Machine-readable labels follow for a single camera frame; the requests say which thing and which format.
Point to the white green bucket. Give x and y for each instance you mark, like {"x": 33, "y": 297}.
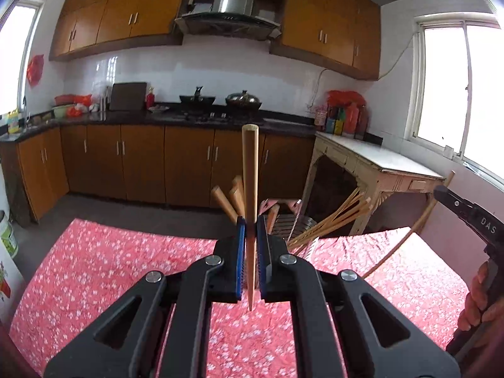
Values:
{"x": 8, "y": 236}

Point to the dark cutting board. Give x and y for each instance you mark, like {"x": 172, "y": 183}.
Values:
{"x": 128, "y": 96}

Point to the pot with lid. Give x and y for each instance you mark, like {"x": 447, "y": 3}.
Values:
{"x": 243, "y": 101}

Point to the brown lower cabinets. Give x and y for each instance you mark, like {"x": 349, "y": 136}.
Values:
{"x": 141, "y": 161}

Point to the sink faucet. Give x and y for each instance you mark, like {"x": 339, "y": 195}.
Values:
{"x": 26, "y": 114}

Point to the red hanging decoration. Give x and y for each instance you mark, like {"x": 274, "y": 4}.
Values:
{"x": 35, "y": 71}

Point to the small window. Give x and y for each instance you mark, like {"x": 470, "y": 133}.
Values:
{"x": 17, "y": 59}

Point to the yellow bottle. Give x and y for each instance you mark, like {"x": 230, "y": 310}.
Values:
{"x": 13, "y": 123}

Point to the colourful boxes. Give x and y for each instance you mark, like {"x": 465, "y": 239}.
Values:
{"x": 335, "y": 122}

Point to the bunch of wooden chopsticks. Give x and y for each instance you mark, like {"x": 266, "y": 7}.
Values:
{"x": 364, "y": 204}

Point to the dark red bottle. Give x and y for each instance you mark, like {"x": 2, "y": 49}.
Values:
{"x": 363, "y": 122}

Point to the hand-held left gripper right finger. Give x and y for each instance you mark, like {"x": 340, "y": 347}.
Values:
{"x": 262, "y": 275}

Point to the red floral tablecloth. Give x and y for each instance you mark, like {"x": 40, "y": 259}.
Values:
{"x": 98, "y": 267}

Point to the red basin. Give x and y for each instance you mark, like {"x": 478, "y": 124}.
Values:
{"x": 66, "y": 99}

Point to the orange bottle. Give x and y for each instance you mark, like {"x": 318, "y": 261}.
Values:
{"x": 353, "y": 120}

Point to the steel range hood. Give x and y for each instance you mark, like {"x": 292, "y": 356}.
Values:
{"x": 232, "y": 0}

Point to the black wok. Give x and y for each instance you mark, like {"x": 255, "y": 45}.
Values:
{"x": 197, "y": 100}

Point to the large window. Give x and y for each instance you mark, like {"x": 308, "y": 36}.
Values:
{"x": 445, "y": 86}

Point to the black countertop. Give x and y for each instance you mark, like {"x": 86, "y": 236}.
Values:
{"x": 126, "y": 117}

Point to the gas stove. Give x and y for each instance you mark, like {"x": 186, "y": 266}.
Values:
{"x": 208, "y": 117}

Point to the white side table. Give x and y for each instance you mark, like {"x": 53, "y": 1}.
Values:
{"x": 393, "y": 161}

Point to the person's right hand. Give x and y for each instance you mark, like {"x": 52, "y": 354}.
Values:
{"x": 478, "y": 303}

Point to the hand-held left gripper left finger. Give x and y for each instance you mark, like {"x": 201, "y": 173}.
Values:
{"x": 238, "y": 260}

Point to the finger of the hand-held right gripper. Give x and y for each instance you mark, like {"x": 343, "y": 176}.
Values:
{"x": 453, "y": 202}

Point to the wooden chopstick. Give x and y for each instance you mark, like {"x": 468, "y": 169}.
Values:
{"x": 352, "y": 195}
{"x": 221, "y": 201}
{"x": 273, "y": 216}
{"x": 362, "y": 212}
{"x": 250, "y": 165}
{"x": 338, "y": 223}
{"x": 233, "y": 197}
{"x": 393, "y": 244}
{"x": 239, "y": 183}

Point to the small red bag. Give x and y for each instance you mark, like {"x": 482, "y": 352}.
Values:
{"x": 80, "y": 104}

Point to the brown upper cabinet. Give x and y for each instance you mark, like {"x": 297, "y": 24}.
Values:
{"x": 118, "y": 19}
{"x": 327, "y": 19}

